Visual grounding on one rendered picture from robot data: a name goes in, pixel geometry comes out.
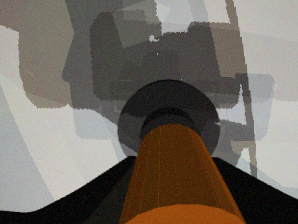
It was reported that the orange cylinder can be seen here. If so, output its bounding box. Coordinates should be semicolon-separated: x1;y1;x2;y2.
118;124;246;224

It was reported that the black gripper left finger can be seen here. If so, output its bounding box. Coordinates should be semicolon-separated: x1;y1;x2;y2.
0;156;137;224

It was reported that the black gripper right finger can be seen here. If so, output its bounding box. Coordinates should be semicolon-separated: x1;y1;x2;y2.
212;157;298;224

